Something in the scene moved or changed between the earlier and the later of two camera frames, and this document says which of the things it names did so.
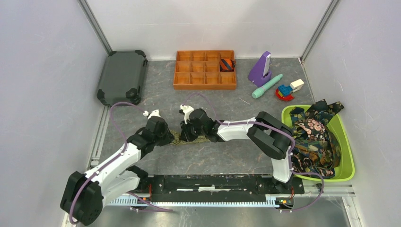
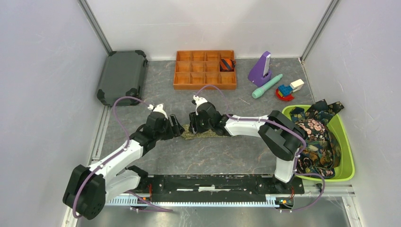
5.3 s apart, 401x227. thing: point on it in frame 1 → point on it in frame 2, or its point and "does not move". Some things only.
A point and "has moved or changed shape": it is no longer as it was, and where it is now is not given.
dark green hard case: x=122 y=77 does not move
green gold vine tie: x=177 y=140 has moved or changed shape
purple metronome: x=259 y=73 does not move
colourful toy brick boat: x=284 y=92 does not move
